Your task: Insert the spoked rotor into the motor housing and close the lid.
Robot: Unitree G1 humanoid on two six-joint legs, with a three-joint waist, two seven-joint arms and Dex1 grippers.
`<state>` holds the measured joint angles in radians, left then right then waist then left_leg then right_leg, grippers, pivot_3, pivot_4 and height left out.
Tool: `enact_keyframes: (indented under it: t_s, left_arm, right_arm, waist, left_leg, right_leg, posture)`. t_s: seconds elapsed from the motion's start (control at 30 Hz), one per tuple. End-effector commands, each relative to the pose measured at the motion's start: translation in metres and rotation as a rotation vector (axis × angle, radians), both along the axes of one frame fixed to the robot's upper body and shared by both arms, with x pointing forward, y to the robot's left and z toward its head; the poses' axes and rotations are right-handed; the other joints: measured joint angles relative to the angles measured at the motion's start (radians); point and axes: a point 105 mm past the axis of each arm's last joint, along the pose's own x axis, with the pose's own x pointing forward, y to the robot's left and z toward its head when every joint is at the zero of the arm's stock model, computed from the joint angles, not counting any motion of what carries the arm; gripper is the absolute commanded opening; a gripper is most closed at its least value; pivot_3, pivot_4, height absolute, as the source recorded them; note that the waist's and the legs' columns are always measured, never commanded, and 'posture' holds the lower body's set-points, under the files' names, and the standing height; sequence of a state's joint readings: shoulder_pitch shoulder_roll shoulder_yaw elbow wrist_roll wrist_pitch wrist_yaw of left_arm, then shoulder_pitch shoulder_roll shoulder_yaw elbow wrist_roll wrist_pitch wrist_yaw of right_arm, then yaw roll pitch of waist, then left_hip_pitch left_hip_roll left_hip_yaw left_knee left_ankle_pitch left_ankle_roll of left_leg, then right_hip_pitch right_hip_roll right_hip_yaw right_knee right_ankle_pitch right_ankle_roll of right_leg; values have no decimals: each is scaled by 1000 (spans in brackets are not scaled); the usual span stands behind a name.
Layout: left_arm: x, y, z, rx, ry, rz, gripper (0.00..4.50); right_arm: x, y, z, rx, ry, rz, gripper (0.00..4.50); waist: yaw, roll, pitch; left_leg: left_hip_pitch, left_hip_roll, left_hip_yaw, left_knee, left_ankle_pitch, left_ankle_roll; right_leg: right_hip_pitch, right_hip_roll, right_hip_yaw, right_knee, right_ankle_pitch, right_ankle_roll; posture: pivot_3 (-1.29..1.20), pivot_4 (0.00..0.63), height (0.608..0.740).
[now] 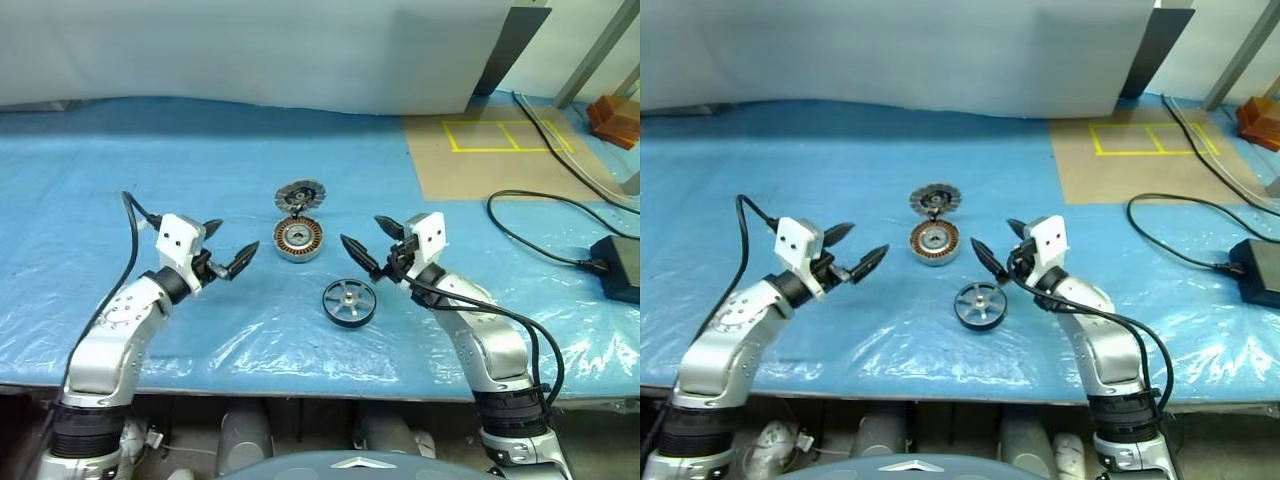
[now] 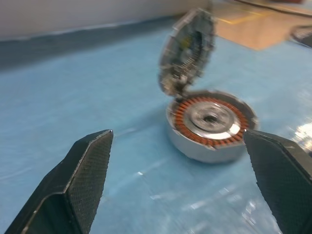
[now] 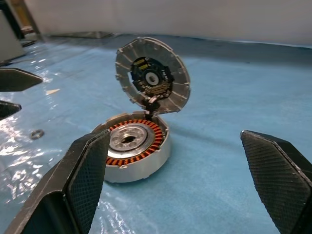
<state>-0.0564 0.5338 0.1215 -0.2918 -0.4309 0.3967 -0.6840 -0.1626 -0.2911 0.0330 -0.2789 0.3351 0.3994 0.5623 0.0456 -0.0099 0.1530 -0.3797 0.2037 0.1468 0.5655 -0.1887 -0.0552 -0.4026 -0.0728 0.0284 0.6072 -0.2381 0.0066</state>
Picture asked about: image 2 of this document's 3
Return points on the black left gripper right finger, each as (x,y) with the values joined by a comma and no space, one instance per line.
(280,182)

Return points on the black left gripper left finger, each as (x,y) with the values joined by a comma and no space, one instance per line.
(80,175)

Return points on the silver motor base copper windings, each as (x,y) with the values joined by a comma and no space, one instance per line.
(200,151)

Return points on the round motor cover circuit board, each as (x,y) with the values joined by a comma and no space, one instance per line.
(185,48)

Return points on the blue plastic table sheet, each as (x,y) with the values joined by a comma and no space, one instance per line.
(73,97)

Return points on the black power adapter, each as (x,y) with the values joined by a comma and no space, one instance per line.
(304,36)

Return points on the brown cardboard sheet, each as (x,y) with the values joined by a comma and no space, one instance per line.
(256,31)

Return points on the white backdrop board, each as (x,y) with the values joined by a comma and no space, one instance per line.
(73,14)

